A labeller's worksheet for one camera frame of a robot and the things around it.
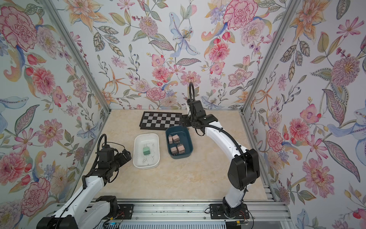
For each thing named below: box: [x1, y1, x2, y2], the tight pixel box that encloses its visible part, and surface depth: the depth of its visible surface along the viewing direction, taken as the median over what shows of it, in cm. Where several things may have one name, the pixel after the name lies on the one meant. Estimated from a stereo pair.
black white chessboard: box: [139, 111, 183, 131], surface depth 112 cm
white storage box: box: [132, 133, 161, 170], surface depth 97 cm
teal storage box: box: [165, 125, 194, 159], surface depth 100 cm
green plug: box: [142, 147, 151, 156], surface depth 97 cm
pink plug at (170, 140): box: [168, 135, 173, 145], surface depth 100 cm
